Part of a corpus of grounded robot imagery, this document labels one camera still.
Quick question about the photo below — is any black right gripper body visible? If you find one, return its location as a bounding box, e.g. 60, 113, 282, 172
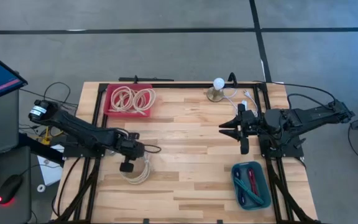
237, 104, 264, 139

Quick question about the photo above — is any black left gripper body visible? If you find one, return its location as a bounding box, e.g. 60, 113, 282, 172
115, 132, 145, 162

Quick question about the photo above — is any maroon USB cable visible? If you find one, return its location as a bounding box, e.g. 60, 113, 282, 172
247, 167, 260, 197

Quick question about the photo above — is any purple USB cable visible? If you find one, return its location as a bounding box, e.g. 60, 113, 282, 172
233, 169, 247, 206

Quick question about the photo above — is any teal braided USB cable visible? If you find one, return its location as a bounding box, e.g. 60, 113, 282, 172
234, 177, 265, 206

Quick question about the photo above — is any red plastic tray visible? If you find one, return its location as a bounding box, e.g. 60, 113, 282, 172
103, 83, 154, 118

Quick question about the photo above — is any brass lamp with white bulb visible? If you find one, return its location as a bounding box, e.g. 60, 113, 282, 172
206, 77, 226, 103

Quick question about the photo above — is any teal plastic tray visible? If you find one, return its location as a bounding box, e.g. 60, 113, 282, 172
230, 160, 272, 211

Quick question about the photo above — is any black bar behind table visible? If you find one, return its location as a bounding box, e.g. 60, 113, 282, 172
118, 75, 175, 83

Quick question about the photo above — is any white paper sheet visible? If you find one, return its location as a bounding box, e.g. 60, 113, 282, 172
37, 154, 65, 187

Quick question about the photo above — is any black diagonal support beam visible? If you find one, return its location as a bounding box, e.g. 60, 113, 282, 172
19, 133, 65, 166

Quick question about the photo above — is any black computer mouse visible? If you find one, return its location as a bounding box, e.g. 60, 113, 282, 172
0, 174, 24, 205

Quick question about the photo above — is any grey side desk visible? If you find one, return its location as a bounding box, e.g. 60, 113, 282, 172
0, 89, 33, 224

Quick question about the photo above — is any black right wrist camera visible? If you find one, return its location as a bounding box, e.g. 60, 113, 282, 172
240, 136, 250, 156

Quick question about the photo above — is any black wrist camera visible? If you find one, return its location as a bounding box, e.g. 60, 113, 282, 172
240, 136, 250, 156
119, 161, 135, 174

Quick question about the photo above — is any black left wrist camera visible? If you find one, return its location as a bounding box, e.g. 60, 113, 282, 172
119, 161, 135, 174

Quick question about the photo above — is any white lamp cord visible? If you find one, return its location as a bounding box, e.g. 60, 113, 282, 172
221, 87, 259, 118

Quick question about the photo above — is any black aluminium table frame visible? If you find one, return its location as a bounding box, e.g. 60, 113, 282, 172
50, 81, 323, 224

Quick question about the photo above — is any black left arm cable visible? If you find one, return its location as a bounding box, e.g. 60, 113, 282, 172
20, 82, 79, 110

